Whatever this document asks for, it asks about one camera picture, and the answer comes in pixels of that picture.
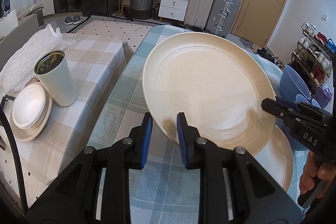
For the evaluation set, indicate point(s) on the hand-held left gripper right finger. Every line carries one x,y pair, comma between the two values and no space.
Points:
181,140

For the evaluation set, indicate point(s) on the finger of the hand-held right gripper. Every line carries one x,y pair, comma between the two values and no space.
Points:
287,103
273,108

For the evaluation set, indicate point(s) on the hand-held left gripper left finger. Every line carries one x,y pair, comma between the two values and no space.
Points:
147,140

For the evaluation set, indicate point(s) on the cream plate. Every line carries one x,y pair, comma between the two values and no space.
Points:
281,161
210,87
34,134

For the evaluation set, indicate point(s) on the person's right hand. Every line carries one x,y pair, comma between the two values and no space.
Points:
307,176

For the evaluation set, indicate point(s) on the purple bag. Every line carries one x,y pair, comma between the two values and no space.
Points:
324,95

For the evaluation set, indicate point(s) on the teal checked tablecloth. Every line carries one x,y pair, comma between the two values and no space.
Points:
126,108

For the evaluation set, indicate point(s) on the gold shoe rack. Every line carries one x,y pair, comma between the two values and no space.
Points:
296,61

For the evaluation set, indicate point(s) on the pile of shoes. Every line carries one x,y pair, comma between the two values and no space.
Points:
267,56

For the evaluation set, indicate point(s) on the rows of sneakers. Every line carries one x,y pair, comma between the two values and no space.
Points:
319,56

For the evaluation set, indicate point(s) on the grey door mat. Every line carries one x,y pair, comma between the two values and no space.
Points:
246,43

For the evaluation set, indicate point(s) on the beige checked tablecloth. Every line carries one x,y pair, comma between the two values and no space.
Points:
86,69

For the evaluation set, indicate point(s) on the white tumbler cup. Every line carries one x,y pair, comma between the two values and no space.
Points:
57,82

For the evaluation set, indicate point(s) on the white bowl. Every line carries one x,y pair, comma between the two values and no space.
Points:
29,106
42,121

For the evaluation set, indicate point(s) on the silver suitcase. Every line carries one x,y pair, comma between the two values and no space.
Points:
223,11

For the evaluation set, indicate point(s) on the beige suitcase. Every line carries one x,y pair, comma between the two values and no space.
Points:
199,3

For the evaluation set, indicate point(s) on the black bottle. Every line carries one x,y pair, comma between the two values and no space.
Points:
157,11

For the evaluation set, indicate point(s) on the woven laundry basket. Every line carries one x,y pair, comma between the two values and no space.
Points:
141,3

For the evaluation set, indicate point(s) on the white drawer unit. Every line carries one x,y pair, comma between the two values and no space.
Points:
174,2

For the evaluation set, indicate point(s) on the grey slipper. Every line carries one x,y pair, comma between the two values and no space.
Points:
68,21
77,20

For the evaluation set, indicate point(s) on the white plastic bag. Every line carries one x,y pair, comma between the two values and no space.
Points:
26,56

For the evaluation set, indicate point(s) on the grey sofa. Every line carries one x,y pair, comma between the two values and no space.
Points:
29,19

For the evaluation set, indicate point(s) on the white light switch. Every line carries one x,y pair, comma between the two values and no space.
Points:
324,16

